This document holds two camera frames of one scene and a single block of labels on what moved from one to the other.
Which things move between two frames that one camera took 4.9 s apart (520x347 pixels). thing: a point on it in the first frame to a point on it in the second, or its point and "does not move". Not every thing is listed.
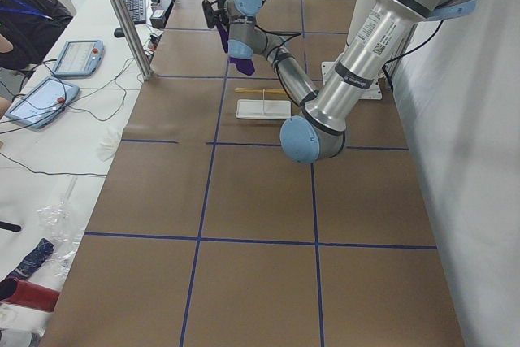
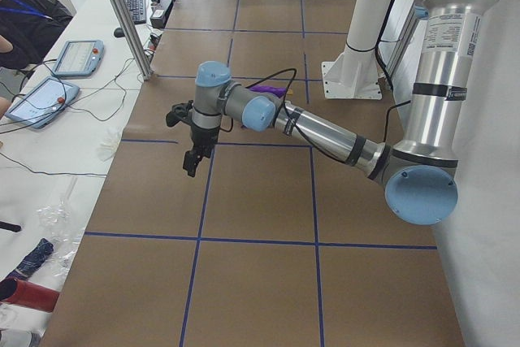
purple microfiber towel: (245, 66) to (272, 90)
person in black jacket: (31, 23) does not move
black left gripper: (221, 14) to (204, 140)
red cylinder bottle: (28, 293) does not move
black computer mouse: (119, 32) does not move
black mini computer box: (159, 15) does not move
